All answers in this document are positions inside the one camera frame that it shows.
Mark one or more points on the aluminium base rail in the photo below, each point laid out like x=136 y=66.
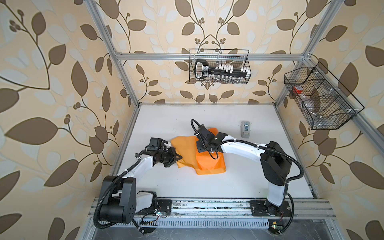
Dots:
x=224 y=213

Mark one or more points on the red capped item in basket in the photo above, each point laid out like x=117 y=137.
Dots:
x=297 y=89

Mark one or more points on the black wire basket right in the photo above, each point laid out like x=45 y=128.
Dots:
x=326 y=103

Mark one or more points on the white tape dispenser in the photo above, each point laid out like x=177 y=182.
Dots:
x=245 y=129

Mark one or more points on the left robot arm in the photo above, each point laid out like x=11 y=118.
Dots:
x=119 y=199

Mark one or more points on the black wire basket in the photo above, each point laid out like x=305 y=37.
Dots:
x=326 y=103
x=235 y=57

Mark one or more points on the orange wrapping paper sheet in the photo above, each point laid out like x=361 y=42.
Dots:
x=202 y=163

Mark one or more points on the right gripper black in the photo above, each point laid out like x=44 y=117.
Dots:
x=198 y=147

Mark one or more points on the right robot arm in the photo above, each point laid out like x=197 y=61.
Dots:
x=275 y=164

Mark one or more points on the black tool set in basket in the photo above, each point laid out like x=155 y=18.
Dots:
x=203 y=70

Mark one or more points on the black wire basket centre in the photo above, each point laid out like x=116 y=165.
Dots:
x=235 y=57

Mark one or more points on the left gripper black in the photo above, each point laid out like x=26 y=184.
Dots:
x=173 y=159

